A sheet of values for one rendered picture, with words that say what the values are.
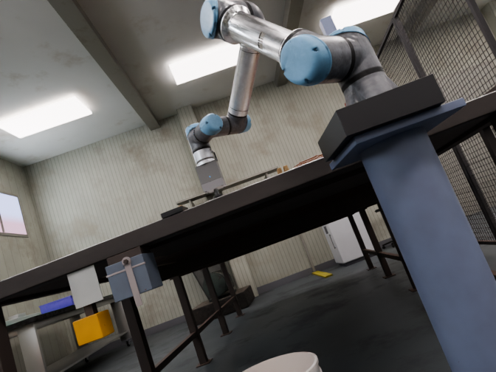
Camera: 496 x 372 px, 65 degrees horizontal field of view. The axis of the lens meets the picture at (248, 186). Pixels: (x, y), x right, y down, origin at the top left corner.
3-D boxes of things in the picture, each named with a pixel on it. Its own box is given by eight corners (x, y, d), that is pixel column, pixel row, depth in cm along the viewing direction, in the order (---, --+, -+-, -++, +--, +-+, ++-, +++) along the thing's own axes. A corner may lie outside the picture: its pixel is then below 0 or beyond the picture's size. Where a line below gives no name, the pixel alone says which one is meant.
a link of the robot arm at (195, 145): (188, 122, 148) (181, 131, 155) (198, 148, 146) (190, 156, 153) (206, 120, 153) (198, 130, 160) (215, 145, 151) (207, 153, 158)
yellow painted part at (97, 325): (103, 337, 123) (83, 266, 127) (77, 347, 124) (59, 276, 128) (115, 331, 131) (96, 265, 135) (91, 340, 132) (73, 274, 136)
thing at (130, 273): (155, 300, 121) (138, 245, 124) (115, 314, 122) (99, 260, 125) (167, 294, 132) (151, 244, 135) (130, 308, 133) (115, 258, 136)
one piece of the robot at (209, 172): (218, 155, 158) (231, 192, 155) (197, 163, 158) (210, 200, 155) (212, 150, 148) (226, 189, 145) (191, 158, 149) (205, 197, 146)
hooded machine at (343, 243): (370, 253, 688) (342, 184, 711) (381, 253, 631) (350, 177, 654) (335, 266, 684) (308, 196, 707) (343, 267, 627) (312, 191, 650)
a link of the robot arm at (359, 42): (393, 65, 101) (370, 21, 104) (360, 66, 94) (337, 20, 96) (359, 90, 111) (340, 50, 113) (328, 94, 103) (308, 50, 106)
